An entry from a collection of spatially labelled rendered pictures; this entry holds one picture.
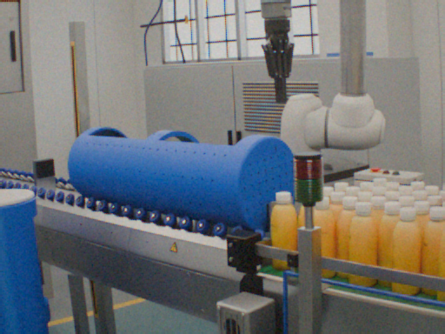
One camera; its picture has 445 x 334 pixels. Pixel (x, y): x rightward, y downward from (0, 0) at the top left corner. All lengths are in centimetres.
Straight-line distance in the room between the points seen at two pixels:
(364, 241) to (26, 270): 124
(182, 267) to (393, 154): 186
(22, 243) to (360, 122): 128
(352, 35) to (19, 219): 134
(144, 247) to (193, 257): 24
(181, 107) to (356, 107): 245
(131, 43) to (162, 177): 563
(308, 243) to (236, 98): 285
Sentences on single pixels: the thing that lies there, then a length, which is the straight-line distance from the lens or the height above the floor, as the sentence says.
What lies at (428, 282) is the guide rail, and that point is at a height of 96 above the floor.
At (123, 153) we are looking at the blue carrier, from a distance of 226.
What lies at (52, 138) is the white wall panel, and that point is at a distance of 721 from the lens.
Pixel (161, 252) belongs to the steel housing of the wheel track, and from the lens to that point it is 218.
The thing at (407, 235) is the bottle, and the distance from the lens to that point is 154.
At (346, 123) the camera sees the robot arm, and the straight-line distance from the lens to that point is 243.
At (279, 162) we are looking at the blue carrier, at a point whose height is 115.
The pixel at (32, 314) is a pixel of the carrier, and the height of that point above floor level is 62.
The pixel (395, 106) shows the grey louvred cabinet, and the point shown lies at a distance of 369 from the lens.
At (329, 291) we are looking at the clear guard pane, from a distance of 156.
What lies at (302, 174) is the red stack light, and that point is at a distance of 138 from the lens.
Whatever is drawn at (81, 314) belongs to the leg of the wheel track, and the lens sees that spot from 283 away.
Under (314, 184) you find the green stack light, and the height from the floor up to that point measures 120.
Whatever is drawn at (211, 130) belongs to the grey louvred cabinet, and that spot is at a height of 99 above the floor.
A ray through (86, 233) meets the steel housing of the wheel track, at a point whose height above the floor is 85.
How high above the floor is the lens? 146
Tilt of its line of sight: 9 degrees down
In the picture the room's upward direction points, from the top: 3 degrees counter-clockwise
